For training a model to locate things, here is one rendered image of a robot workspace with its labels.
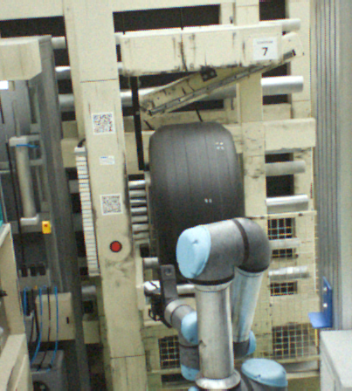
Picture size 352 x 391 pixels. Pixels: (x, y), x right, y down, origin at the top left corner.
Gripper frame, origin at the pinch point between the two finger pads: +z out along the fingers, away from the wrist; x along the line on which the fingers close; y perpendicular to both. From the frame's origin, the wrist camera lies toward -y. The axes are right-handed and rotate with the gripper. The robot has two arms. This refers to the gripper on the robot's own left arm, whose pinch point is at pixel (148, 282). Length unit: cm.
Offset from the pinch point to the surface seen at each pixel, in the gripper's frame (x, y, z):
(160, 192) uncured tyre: 10.7, -24.3, 17.7
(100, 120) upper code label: -4, -46, 39
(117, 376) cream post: 7, 52, 40
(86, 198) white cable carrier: -6.6, -17.6, 42.9
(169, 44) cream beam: 28, -73, 53
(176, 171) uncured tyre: 15.5, -31.4, 16.5
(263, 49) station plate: 61, -72, 40
